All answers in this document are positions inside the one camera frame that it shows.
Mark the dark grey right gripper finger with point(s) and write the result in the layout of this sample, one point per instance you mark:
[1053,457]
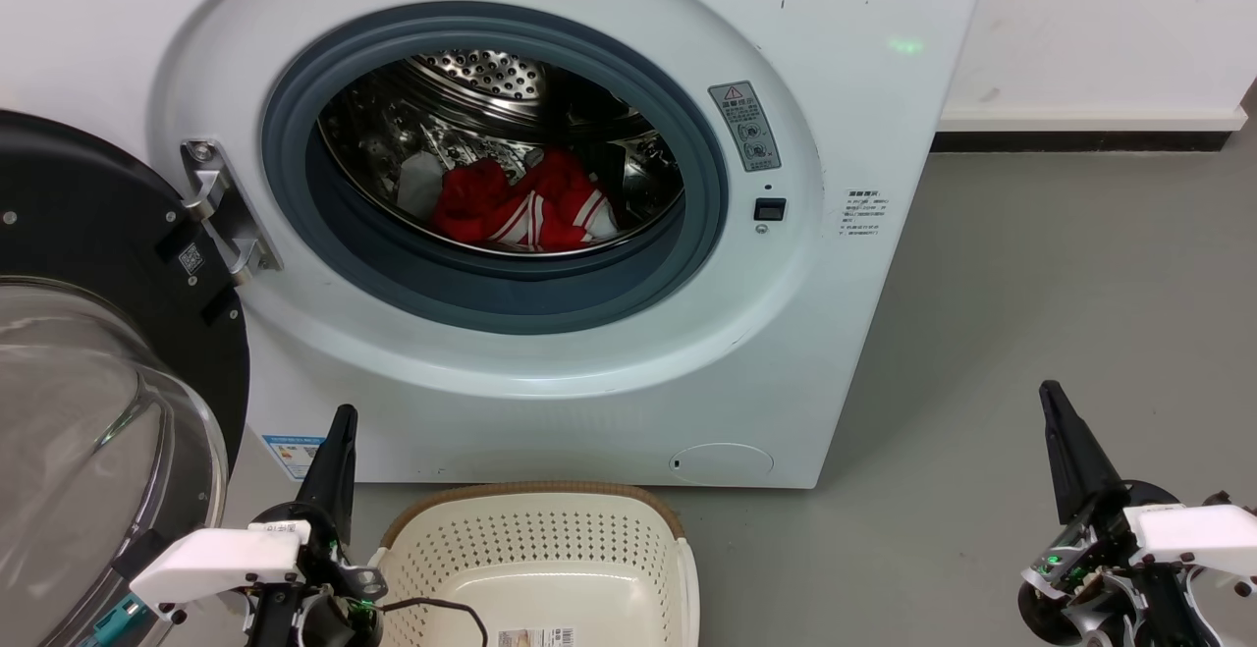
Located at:
[1095,470]
[1063,470]

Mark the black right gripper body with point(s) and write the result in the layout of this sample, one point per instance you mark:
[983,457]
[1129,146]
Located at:
[1080,578]

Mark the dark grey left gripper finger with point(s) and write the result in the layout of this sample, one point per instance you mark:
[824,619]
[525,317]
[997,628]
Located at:
[319,490]
[344,490]

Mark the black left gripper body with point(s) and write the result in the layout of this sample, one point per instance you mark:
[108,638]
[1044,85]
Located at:
[334,608]

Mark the red and white garment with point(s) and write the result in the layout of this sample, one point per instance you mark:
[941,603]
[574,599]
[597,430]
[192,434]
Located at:
[550,200]

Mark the cream perforated laundry basket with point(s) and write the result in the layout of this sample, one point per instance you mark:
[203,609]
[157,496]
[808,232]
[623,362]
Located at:
[550,549]

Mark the black washer door with glass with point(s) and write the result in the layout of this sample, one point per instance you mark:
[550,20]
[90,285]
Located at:
[88,225]

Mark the stainless steel washing machine drum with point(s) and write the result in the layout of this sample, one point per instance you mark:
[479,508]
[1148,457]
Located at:
[481,97]

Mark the blue energy label sticker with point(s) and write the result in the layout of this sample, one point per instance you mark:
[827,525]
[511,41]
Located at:
[293,456]

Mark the grey rubber door gasket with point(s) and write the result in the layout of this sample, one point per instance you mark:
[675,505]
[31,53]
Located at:
[511,298]

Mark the white front-load washing machine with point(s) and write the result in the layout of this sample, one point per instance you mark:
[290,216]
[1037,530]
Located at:
[589,411]

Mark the QR code sticker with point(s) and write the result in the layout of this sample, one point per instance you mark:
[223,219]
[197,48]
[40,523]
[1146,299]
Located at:
[191,259]

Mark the metal door hinge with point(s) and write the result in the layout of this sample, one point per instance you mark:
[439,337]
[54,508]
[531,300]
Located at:
[224,215]

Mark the small white text label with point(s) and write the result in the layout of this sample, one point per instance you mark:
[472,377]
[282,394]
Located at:
[864,212]

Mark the black and white baseboard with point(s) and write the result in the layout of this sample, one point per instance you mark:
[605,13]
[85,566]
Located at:
[1080,132]

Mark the round drain filter cover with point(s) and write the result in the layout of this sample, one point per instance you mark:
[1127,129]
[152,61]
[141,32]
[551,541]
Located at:
[722,463]

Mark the black door latch socket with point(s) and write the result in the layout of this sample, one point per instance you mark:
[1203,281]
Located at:
[770,209]

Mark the grey warning sticker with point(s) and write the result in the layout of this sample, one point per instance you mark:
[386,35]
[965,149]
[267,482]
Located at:
[744,127]

